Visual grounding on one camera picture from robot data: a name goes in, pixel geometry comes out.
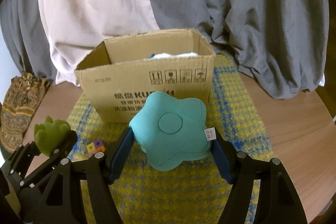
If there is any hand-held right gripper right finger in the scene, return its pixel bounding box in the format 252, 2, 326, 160
210, 127, 307, 224

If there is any white bunny plush toy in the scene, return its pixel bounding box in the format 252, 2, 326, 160
146, 51, 198, 60

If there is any green frog toy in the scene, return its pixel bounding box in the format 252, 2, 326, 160
34, 116, 71, 157

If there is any small multicoloured cube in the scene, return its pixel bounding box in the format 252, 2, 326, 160
87, 139, 105, 157

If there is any brown patterned cloth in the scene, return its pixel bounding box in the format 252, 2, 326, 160
0, 71, 53, 153

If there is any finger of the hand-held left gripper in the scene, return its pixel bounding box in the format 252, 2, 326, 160
20, 131, 78, 189
3, 141, 41, 178

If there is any pale pink cloth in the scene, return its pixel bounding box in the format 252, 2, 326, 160
37, 0, 160, 86

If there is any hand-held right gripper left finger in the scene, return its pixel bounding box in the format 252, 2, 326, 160
37, 127, 134, 224

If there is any teal star plush cushion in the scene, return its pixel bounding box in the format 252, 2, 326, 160
129, 91, 216, 171

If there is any printed cardboard box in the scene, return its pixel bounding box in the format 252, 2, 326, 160
74, 28, 216, 123

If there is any yellow blue checked mat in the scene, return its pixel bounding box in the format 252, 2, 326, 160
5, 52, 273, 224

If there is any grey blanket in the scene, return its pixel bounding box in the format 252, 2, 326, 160
0, 0, 330, 100

